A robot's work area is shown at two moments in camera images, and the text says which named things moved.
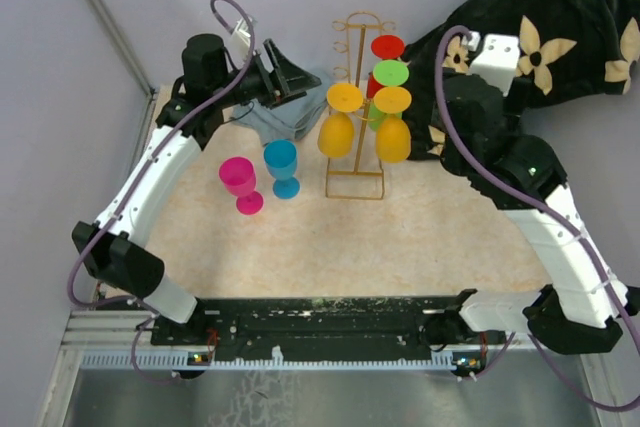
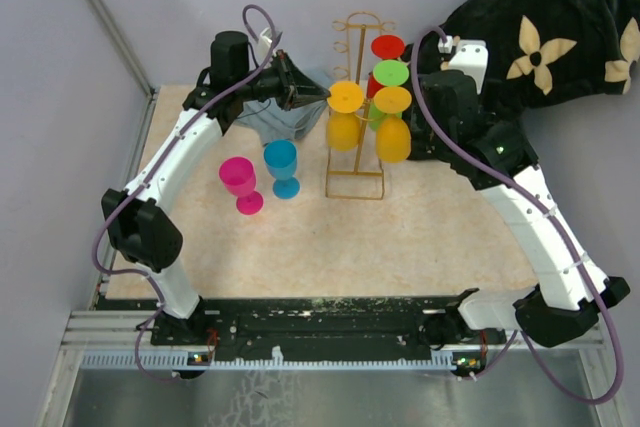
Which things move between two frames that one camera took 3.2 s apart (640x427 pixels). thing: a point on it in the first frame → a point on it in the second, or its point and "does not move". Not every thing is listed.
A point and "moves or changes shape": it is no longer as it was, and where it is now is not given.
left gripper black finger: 289,98 → 305,100
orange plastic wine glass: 337,128 moves or changes shape
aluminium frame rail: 109,18 does not move
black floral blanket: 576,14 does not move
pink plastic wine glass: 239,177 does not move
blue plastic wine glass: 281,160 does not move
